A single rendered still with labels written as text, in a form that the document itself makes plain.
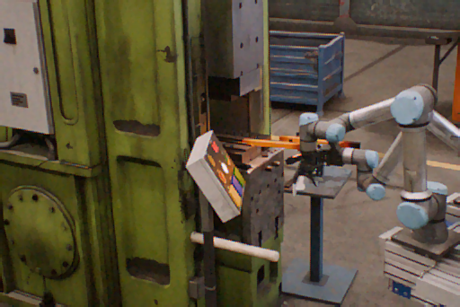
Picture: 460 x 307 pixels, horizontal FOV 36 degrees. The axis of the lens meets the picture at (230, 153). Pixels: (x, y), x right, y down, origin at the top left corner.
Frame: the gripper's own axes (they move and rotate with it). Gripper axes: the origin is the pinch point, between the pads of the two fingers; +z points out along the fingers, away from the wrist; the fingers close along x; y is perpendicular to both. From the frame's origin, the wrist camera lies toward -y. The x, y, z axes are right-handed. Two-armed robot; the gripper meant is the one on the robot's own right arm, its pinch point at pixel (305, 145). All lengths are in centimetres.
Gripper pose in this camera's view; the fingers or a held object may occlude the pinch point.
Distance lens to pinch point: 332.5
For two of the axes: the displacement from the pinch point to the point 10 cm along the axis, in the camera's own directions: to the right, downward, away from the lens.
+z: -8.7, -1.3, 4.8
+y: 0.6, 9.3, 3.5
